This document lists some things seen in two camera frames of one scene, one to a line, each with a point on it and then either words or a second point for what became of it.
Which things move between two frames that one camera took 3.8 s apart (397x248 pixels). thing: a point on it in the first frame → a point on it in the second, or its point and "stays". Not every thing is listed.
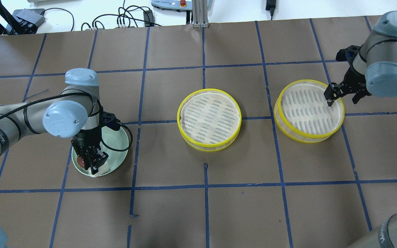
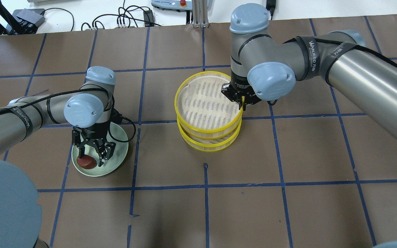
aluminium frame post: (200, 13) stays
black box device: (33, 18) stays
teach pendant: (179, 6) stays
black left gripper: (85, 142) → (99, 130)
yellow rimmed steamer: (302, 114) → (202, 109)
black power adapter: (271, 6) stays
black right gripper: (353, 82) → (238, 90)
